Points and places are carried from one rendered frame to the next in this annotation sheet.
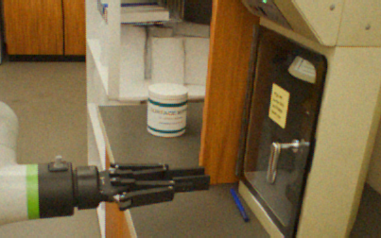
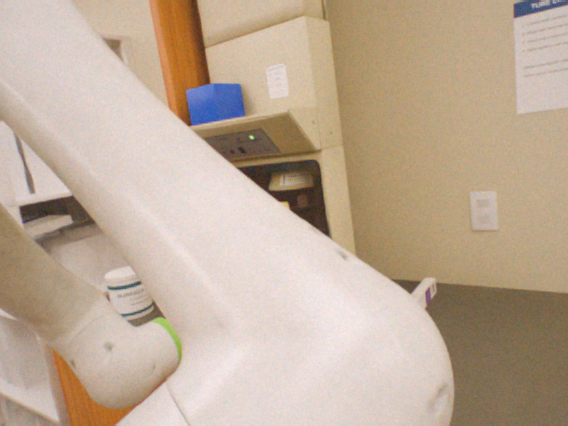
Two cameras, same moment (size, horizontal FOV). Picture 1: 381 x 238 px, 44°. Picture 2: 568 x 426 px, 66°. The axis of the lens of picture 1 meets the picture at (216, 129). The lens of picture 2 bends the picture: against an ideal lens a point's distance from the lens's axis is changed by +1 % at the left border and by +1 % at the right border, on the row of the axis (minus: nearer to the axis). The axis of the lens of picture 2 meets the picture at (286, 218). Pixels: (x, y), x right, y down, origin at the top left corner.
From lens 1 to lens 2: 48 cm
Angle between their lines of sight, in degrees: 33
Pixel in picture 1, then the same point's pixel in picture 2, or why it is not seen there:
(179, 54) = (88, 254)
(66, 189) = not seen: hidden behind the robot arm
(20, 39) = not seen: outside the picture
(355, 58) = (331, 155)
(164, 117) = (134, 297)
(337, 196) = not seen: hidden behind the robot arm
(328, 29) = (315, 138)
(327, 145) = (335, 224)
